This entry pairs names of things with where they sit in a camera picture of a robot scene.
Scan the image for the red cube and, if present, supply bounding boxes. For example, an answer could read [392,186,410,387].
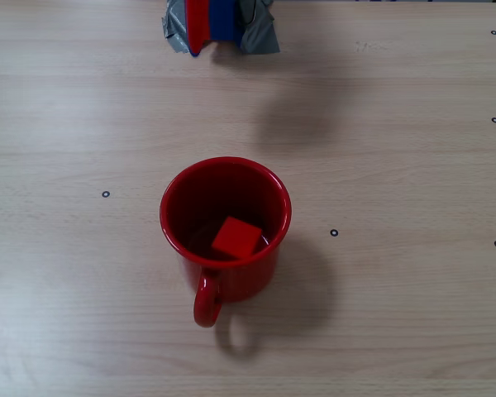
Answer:
[210,215,263,260]

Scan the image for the red enamel mug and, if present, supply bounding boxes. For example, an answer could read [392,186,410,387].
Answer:
[160,155,293,328]

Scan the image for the grey duct tape piece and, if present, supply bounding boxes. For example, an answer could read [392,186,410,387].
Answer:
[235,0,281,56]
[161,0,192,55]

